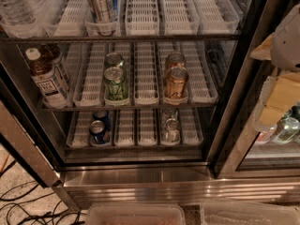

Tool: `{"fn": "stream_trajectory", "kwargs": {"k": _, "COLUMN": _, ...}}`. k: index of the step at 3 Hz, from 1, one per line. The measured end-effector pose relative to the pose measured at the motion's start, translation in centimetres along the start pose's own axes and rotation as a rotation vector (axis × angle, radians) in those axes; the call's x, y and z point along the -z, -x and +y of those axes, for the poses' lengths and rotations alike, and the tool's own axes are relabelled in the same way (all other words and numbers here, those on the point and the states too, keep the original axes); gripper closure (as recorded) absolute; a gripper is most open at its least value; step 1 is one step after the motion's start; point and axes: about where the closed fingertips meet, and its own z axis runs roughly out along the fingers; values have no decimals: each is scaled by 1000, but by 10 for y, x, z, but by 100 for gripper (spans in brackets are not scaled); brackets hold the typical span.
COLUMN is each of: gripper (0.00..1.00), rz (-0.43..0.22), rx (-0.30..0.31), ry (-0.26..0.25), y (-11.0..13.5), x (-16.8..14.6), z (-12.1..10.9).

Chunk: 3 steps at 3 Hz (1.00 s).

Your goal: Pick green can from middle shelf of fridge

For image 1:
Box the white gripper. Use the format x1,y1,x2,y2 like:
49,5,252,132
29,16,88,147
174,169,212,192
250,4,300,131

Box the green soda can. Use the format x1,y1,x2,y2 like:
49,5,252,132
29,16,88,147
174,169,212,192
104,52,125,69
104,67,128,101

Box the front orange soda can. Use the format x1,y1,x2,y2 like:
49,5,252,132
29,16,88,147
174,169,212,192
165,67,188,99

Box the orange soda can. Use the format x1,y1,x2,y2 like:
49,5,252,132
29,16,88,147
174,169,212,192
164,52,186,75
165,67,188,99

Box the rear orange soda can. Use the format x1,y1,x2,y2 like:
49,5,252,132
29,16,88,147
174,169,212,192
164,52,186,75

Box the rear silver can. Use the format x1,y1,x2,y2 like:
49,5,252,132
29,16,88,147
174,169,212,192
162,108,178,122

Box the silver can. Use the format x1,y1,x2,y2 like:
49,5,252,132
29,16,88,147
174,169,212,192
162,108,178,122
163,118,180,143

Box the front silver can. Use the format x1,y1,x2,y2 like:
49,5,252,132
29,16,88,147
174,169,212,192
163,118,180,143

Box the rear blue soda can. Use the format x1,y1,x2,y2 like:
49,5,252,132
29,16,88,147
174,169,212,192
93,110,111,130

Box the blue soda can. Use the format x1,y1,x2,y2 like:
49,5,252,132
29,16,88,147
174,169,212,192
93,110,111,130
89,120,110,144

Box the tall slim can top shelf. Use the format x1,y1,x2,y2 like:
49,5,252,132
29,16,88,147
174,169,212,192
87,0,118,23

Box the front blue soda can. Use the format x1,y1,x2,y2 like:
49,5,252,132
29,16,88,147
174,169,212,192
89,120,110,144

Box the cans behind right glass door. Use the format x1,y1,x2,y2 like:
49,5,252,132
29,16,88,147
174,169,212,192
253,109,300,145

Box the clear plastic bin right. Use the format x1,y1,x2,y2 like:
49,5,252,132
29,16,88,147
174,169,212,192
200,202,300,225

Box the clear plastic bin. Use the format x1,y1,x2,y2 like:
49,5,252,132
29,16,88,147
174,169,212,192
84,203,186,225
200,202,300,225

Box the rear tea bottle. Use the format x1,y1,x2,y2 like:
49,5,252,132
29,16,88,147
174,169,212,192
40,44,70,91

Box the front tea bottle white cap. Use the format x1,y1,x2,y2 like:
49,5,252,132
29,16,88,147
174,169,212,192
25,48,68,108

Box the clear plastic bin left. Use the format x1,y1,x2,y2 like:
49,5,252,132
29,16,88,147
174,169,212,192
84,203,186,225

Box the clear water bottle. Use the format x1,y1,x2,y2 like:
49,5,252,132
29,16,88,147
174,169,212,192
0,0,36,26

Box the steel fridge frame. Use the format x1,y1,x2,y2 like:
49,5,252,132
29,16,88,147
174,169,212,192
0,0,299,210

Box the black floor cables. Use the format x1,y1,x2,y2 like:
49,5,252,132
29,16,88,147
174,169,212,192
0,159,87,225

